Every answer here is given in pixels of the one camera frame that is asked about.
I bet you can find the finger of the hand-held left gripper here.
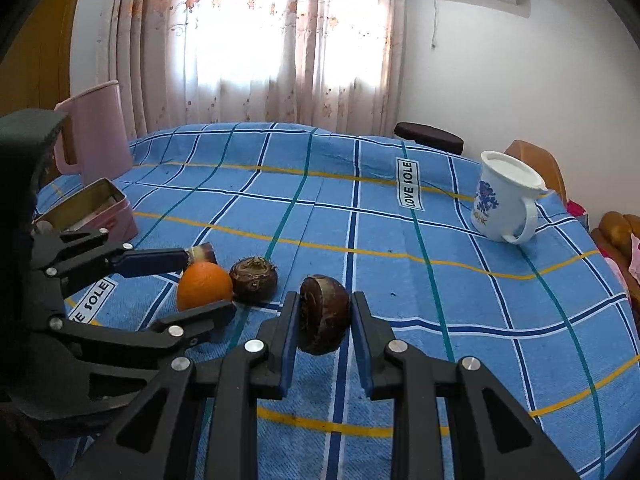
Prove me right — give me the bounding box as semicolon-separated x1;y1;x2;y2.
47;301;237;352
32;229;194;294

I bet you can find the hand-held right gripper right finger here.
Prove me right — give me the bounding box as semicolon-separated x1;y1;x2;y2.
351;291;571;480

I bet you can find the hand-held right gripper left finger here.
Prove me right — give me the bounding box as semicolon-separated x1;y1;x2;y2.
65;291;301;480

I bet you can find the orange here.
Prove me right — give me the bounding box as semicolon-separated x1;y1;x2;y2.
177;261;234;312

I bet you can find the dark brown water chestnut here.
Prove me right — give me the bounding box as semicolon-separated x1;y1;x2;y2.
229;256;279;304
298;274;352;356
186;243;217;266

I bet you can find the pink tin box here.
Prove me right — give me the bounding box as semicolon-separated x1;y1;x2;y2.
32;178;138;246

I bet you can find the white paper card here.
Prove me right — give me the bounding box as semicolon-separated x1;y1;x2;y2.
75;200;118;226

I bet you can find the pink electric kettle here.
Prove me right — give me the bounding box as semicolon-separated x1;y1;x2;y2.
53;80;135;177

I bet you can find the wooden door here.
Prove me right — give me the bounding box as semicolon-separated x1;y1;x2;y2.
0;0;96;117

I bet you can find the white mug with blue print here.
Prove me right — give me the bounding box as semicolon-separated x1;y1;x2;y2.
470;150;556;245

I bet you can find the dark round stool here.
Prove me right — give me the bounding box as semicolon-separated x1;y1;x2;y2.
394;122;464;156

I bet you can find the sheer floral curtain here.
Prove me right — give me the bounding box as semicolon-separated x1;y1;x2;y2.
97;0;406;137

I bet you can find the red cloth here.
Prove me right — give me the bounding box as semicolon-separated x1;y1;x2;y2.
565;200;591;231

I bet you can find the orange chair back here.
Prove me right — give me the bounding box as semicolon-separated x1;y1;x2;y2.
504;140;568;206

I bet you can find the brown leather sofa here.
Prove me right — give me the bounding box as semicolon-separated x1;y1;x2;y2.
590;211;640;311

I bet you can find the air conditioner cable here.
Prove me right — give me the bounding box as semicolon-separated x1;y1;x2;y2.
405;0;442;51

